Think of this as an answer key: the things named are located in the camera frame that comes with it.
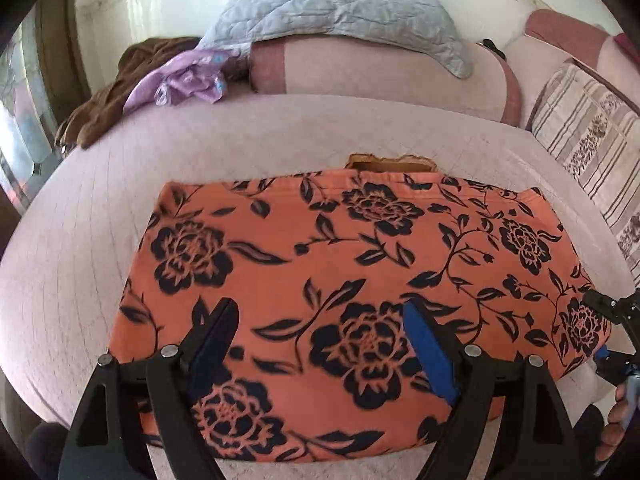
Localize leaded glass door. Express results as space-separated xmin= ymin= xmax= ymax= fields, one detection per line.
xmin=0 ymin=20 xmax=66 ymax=211

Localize magenta cloth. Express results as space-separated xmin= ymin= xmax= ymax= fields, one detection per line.
xmin=614 ymin=32 xmax=640 ymax=58

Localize striped floral cushion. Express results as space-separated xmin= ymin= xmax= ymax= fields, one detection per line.
xmin=530 ymin=62 xmax=640 ymax=286

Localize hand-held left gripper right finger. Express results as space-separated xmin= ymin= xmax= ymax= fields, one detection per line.
xmin=402 ymin=299 xmax=583 ymax=480

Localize grey quilted pillow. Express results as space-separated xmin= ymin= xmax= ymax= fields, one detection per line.
xmin=197 ymin=0 xmax=475 ymax=80

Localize person's right hand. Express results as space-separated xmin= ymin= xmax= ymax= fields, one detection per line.
xmin=595 ymin=394 xmax=640 ymax=467

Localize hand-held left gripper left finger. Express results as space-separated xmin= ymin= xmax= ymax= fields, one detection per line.
xmin=57 ymin=297 xmax=240 ymax=480

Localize purple printed cloth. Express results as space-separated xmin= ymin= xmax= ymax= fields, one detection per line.
xmin=122 ymin=50 xmax=233 ymax=116

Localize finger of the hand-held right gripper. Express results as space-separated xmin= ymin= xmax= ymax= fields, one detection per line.
xmin=592 ymin=346 xmax=640 ymax=386
xmin=582 ymin=287 xmax=640 ymax=327

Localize brown cloth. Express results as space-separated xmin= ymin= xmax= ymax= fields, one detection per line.
xmin=54 ymin=36 xmax=201 ymax=151

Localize person's dark trousers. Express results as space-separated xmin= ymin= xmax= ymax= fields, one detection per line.
xmin=25 ymin=402 xmax=608 ymax=480

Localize pink bolster cushion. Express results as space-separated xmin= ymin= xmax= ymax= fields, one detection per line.
xmin=249 ymin=37 xmax=523 ymax=128

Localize orange black floral shirt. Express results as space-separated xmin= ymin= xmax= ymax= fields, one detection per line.
xmin=107 ymin=152 xmax=613 ymax=463

